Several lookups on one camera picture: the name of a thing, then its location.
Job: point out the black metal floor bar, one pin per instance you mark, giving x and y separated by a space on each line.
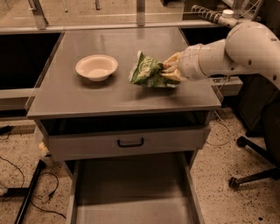
28 196

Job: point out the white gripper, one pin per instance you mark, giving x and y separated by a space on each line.
189 65

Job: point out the green jalapeno chip bag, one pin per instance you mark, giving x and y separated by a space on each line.
147 72

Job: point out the white power strip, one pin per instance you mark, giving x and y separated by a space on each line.
214 15

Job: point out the open grey middle drawer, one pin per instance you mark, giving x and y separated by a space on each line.
146 189

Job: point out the black drawer handle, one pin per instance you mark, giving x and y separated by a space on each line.
130 144

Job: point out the grey drawer cabinet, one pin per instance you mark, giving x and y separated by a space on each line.
68 104

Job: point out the grey top drawer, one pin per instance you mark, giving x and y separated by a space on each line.
104 144

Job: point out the aluminium frame rail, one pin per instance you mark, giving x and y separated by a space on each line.
63 28

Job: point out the white paper bowl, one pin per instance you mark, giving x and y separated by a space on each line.
96 67

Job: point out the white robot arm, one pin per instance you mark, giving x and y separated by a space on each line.
249 48

